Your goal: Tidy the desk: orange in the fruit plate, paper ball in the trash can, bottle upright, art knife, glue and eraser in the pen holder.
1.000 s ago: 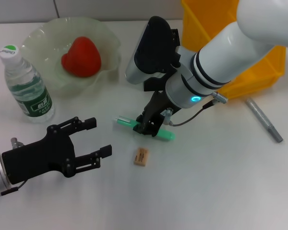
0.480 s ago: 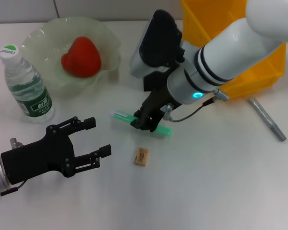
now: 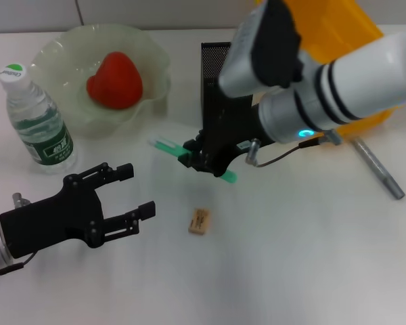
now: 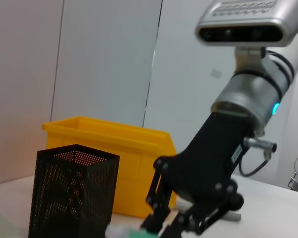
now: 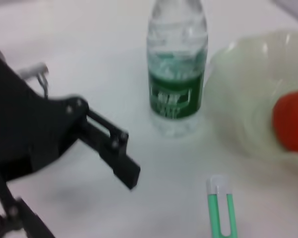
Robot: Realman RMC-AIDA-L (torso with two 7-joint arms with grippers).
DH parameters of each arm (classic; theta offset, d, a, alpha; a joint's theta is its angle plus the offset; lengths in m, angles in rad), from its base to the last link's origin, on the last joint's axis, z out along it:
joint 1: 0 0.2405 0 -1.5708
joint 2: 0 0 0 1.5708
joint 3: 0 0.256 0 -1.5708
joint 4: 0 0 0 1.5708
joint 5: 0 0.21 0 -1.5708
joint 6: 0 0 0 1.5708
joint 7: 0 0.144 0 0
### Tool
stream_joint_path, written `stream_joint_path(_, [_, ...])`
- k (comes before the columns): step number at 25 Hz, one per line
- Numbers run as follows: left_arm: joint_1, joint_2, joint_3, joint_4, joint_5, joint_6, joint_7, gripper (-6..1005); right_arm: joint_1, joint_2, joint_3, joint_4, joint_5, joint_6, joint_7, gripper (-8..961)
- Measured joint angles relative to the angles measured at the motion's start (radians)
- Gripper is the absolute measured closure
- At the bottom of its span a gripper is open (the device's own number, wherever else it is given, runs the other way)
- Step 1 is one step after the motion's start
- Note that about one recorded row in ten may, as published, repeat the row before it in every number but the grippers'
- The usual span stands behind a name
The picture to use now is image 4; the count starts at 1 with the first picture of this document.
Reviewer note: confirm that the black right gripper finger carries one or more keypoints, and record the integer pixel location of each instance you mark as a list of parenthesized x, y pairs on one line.
[(160, 198), (213, 215)]

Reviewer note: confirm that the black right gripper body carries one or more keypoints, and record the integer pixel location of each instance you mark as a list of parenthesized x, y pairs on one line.
[(208, 161)]

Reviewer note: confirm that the yellow plastic bin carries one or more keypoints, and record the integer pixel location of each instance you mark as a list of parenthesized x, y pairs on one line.
[(139, 153)]

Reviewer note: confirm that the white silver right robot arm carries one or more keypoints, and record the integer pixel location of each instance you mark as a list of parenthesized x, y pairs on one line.
[(250, 94)]

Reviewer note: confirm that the black mesh pen holder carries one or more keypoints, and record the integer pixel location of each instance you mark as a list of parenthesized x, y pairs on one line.
[(72, 198)]

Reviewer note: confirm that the green pen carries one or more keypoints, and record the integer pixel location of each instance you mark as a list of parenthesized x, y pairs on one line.
[(136, 234)]

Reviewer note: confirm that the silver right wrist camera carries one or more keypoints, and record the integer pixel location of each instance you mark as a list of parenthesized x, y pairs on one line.
[(238, 32)]

